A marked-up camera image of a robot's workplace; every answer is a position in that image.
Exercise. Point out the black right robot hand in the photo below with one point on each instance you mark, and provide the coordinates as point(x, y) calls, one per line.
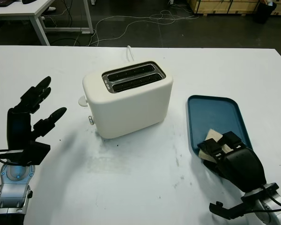
point(243, 166)

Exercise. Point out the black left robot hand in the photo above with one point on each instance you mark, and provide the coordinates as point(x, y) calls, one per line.
point(18, 129)

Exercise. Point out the pale bread slice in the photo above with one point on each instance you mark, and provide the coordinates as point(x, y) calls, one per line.
point(213, 134)

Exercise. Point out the blue plastic tray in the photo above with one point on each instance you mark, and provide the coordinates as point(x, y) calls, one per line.
point(213, 112)

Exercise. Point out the white toaster lever knob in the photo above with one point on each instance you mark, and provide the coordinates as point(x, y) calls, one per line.
point(82, 101)

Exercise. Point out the cream two-slot toaster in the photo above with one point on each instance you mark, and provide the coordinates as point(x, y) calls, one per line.
point(131, 105)

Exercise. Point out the white office desk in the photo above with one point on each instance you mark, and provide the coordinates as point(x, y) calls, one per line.
point(18, 9)

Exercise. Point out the white shoe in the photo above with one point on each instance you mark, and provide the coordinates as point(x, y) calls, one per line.
point(51, 8)

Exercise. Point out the dark laptop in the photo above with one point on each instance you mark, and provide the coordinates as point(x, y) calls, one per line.
point(1, 2)

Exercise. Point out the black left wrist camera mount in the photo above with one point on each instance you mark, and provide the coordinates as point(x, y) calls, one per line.
point(36, 152)

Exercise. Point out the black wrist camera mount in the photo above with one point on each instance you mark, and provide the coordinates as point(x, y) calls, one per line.
point(36, 152)
point(227, 209)

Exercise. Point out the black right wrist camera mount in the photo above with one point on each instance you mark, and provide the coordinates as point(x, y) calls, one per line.
point(227, 209)

